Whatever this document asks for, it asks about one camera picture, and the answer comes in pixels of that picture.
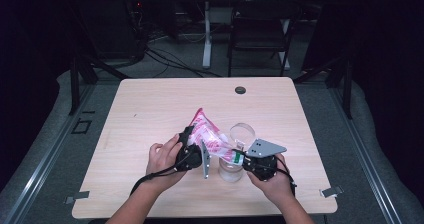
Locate black folding chair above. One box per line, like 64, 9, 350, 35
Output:
227, 0, 303, 78

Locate white table with white legs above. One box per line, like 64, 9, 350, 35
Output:
182, 0, 330, 71

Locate aluminium floor rail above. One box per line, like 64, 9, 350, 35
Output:
328, 83, 406, 224
0, 83, 98, 224

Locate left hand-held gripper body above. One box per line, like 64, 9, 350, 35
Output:
174, 139, 212, 180

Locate dark computer cabinet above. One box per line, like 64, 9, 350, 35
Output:
75, 0, 145, 60

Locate black metal stand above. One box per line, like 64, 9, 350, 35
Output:
293, 55, 354, 120
68, 50, 132, 116

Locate person's left hand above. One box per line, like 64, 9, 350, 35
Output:
145, 133, 188, 194

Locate person's right hand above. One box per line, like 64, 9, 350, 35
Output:
246, 153, 297, 209

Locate pink and white plastic packet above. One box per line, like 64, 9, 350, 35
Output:
187, 107, 245, 167

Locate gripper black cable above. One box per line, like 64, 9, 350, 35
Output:
273, 154, 298, 198
129, 163, 198, 197

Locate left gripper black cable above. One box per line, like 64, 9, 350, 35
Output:
129, 163, 198, 197

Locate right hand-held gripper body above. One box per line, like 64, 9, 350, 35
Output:
241, 137, 288, 182

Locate grey tape piece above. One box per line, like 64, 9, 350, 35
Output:
319, 185, 345, 199
64, 190, 91, 206

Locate black floor cables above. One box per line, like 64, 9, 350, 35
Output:
144, 46, 223, 79

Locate glass jar with flip lid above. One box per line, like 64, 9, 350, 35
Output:
218, 122, 257, 184

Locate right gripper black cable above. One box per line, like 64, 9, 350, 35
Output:
273, 154, 298, 198

